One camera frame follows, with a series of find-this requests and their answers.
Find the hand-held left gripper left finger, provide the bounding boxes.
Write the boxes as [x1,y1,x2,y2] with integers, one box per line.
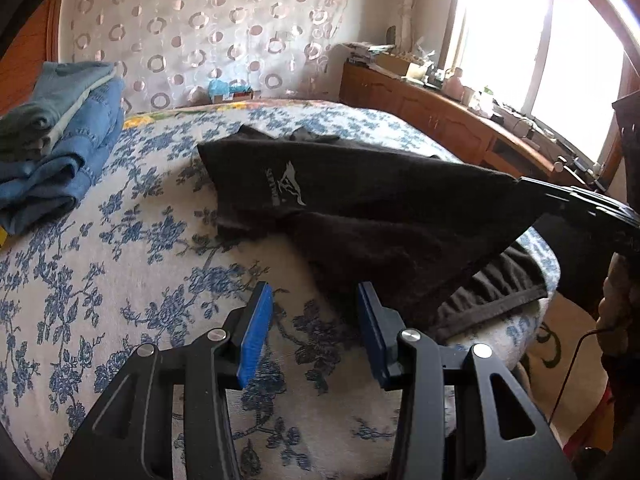
[52,282,275,480]

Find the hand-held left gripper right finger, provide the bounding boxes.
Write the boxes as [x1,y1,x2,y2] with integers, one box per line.
[356,281,576,480]

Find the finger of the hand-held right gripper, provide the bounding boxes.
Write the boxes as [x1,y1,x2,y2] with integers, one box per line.
[520,177,640,226]
[542,201,640,248]

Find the black pants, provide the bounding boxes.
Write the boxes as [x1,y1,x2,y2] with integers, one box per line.
[197,124,551,346]

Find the folded teal pants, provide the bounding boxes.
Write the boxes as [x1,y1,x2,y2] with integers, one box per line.
[0,60,117,157]

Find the person's right hand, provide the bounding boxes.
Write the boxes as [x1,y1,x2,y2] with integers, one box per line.
[597,255,635,356]

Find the window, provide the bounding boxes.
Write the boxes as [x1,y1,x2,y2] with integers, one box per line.
[440,0,640,167]

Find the blue floral bedspread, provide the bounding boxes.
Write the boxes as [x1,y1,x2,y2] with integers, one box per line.
[0,101,561,480]

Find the wooden sideboard cabinet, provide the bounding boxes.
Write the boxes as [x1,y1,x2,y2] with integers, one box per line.
[339,59,621,192]

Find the cardboard box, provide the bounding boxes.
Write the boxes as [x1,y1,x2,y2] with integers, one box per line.
[375,52,427,80]

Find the colourful patterned quilt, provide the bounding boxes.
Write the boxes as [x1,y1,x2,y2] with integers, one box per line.
[122,99,351,130]

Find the white lace curtain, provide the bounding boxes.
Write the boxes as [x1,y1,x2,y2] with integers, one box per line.
[399,0,471,63]

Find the teal box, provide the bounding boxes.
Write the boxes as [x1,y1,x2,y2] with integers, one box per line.
[207,79,254,105]

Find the folded blue jeans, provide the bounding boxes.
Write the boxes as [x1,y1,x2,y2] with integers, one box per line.
[0,77,126,237]

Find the stack of papers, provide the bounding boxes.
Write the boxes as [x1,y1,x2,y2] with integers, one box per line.
[344,41,397,67]

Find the folded pale green cloth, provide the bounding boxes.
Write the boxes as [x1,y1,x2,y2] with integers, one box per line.
[46,76,119,150]

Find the circle patterned curtain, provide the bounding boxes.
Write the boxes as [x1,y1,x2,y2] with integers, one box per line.
[59,0,416,114]

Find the wooden headboard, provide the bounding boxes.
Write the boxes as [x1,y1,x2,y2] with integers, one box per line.
[0,0,67,117]

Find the black cable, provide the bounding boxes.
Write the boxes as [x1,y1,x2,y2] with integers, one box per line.
[547,327,622,423]

